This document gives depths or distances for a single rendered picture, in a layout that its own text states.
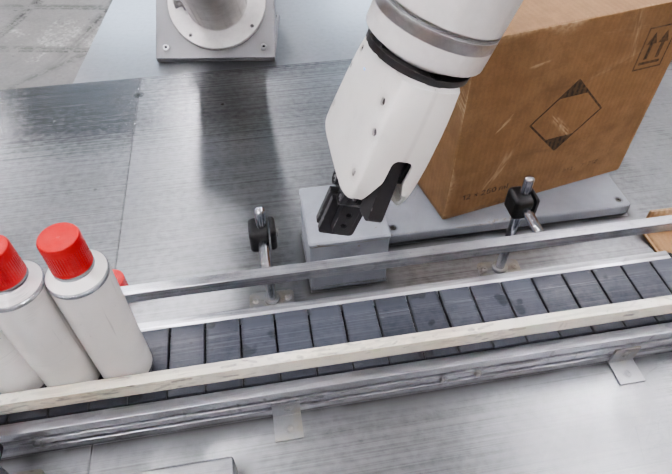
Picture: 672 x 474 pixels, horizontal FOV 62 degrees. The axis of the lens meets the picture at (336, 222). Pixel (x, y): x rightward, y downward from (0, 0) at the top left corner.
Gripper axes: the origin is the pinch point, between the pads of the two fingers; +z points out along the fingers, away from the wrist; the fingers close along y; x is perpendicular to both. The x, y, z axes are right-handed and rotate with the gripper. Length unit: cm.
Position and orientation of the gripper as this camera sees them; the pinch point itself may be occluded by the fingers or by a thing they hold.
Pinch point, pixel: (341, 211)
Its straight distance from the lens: 46.9
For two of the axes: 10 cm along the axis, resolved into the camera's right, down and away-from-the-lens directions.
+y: 1.7, 7.2, -6.8
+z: -3.4, 6.9, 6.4
